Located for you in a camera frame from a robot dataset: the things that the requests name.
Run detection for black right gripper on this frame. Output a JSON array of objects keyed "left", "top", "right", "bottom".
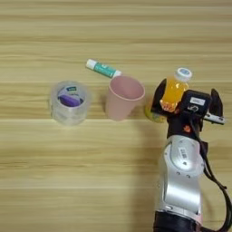
[{"left": 150, "top": 78, "right": 227, "bottom": 140}]

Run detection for orange juice bottle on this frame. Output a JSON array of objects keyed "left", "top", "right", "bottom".
[{"left": 143, "top": 66, "right": 194, "bottom": 123}]

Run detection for pink plastic cup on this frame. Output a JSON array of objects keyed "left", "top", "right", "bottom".
[{"left": 104, "top": 74, "right": 147, "bottom": 122}]

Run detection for clear packing tape roll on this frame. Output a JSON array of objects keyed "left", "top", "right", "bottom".
[{"left": 48, "top": 80, "right": 92, "bottom": 127}]

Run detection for black box with white label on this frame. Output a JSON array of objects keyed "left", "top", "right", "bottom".
[{"left": 179, "top": 89, "right": 213, "bottom": 115}]

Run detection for green and white glue stick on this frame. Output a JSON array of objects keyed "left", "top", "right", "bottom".
[{"left": 85, "top": 58, "right": 123, "bottom": 80}]

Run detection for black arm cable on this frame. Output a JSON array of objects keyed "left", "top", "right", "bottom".
[{"left": 188, "top": 120, "right": 232, "bottom": 232}]

